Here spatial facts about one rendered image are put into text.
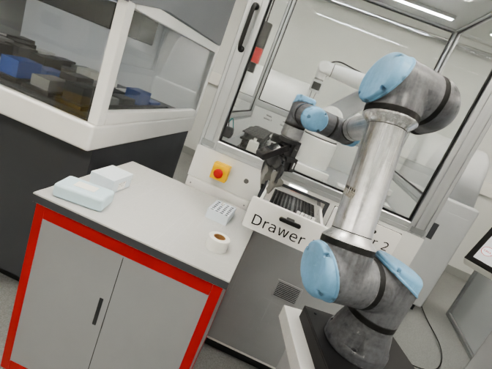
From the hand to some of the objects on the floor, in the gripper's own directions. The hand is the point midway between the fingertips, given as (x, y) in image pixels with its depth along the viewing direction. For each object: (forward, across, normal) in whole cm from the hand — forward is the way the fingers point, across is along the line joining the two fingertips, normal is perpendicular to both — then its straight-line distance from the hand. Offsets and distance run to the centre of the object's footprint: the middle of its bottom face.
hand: (263, 187), depth 128 cm
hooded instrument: (+94, +156, +65) cm, 194 cm away
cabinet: (+94, +32, -62) cm, 117 cm away
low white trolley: (+94, +14, +26) cm, 98 cm away
